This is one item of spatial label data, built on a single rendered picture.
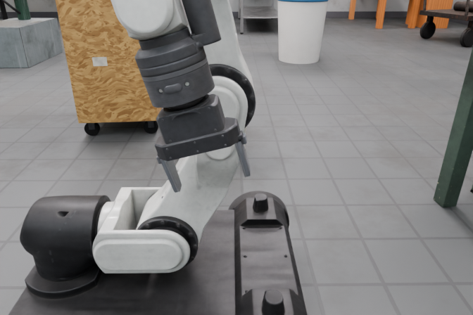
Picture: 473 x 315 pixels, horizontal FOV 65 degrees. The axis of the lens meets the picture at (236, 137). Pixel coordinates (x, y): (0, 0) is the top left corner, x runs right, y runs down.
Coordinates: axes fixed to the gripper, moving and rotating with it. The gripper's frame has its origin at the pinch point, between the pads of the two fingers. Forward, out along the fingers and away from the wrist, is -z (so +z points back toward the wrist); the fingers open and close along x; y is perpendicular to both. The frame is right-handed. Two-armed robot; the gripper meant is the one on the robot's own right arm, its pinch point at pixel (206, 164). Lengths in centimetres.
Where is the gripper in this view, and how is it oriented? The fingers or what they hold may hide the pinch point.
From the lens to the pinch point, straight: 54.4
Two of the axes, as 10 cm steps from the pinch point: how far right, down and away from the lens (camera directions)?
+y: 0.1, -4.1, 9.1
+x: 9.7, -2.3, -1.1
